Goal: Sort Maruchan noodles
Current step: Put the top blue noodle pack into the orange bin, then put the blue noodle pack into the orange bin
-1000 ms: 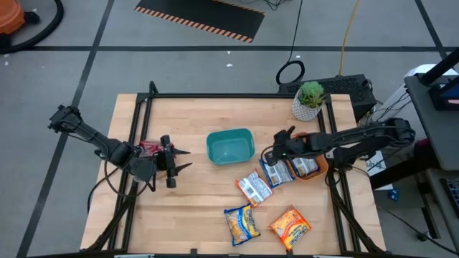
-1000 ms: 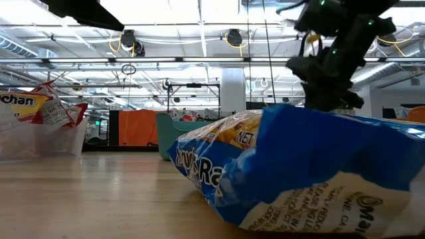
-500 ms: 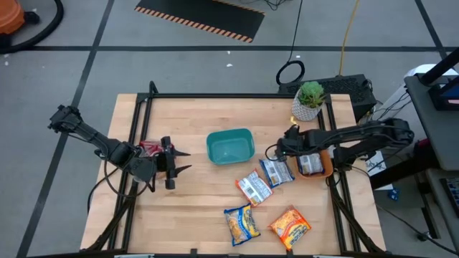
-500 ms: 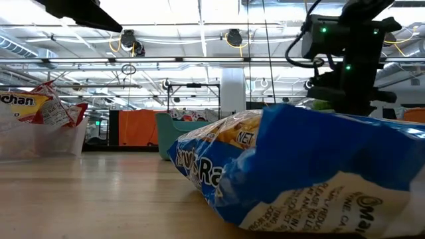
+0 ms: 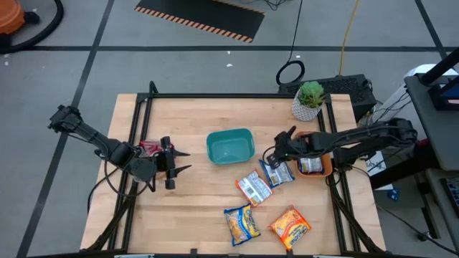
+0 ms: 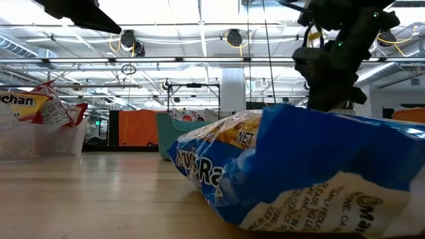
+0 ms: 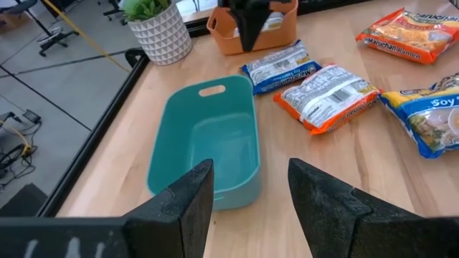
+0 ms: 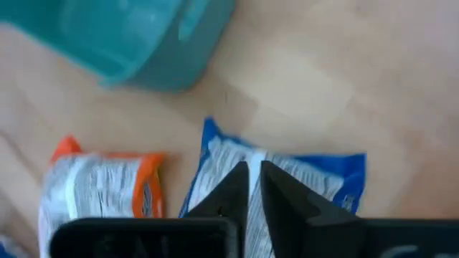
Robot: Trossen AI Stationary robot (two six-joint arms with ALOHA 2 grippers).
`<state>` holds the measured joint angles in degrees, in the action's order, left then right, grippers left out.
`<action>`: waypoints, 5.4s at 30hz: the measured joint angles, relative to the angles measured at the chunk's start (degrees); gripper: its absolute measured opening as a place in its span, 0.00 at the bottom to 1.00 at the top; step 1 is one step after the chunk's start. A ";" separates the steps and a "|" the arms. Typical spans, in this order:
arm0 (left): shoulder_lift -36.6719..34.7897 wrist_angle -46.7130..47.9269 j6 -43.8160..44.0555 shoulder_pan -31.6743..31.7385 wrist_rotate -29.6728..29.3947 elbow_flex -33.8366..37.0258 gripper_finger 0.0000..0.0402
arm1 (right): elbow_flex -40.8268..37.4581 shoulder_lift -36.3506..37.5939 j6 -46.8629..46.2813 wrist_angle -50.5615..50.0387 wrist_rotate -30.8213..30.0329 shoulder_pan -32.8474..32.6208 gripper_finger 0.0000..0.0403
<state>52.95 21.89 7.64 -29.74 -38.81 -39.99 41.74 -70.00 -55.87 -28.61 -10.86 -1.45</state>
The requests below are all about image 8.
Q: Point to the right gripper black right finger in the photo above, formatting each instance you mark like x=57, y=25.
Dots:
x=294, y=222

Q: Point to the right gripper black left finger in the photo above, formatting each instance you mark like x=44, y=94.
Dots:
x=233, y=200

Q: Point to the blue Maruchan noodle packet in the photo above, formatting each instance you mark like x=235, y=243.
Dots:
x=222, y=168

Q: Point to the orange Maruchan noodle packet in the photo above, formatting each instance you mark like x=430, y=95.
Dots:
x=100, y=186

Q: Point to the teal plastic bin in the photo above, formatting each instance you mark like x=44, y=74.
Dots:
x=125, y=36

